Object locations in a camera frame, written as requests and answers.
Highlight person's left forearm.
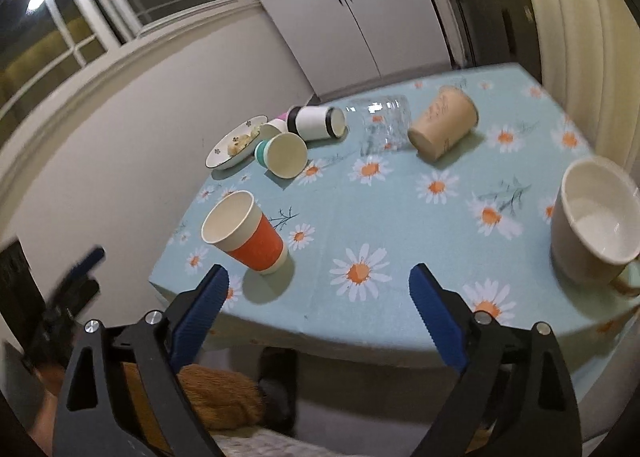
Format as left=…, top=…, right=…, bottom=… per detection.
left=27, top=366, right=68, bottom=455

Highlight white flower print plate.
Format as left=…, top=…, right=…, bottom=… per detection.
left=206, top=115, right=269, bottom=170

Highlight clear glass cup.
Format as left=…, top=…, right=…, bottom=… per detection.
left=350, top=94, right=412, bottom=156

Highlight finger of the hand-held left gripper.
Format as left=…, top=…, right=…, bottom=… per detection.
left=52, top=247, right=107, bottom=300

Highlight white textured cloth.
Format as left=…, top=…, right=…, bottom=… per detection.
left=210, top=426, right=426, bottom=457

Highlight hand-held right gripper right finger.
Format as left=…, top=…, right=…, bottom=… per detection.
left=408, top=263, right=583, bottom=457

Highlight large white mug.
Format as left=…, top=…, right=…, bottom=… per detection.
left=550, top=155, right=640, bottom=298

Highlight black band white cup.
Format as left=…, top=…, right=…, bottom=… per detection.
left=286, top=105, right=347, bottom=142

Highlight light blue daisy tablecloth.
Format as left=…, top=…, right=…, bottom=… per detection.
left=148, top=64, right=640, bottom=371

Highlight beige paper cup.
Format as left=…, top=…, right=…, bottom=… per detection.
left=407, top=85, right=479, bottom=161

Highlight food pieces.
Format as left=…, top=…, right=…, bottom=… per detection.
left=227, top=124, right=262, bottom=156

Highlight dark doorway furniture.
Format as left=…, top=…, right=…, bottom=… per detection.
left=417, top=0, right=542, bottom=70

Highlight orange furry cushion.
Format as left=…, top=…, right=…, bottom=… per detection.
left=125, top=364, right=266, bottom=434

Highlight cream curtain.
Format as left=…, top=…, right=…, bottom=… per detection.
left=500, top=0, right=640, bottom=158

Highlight teal band paper cup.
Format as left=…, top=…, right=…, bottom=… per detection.
left=254, top=132, right=308, bottom=178

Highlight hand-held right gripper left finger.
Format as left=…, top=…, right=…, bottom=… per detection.
left=52, top=263, right=231, bottom=457

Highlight orange paper cup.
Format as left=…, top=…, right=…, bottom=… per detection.
left=201, top=190, right=289, bottom=276

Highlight pink band white cup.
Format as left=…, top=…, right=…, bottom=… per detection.
left=260, top=112, right=290, bottom=138

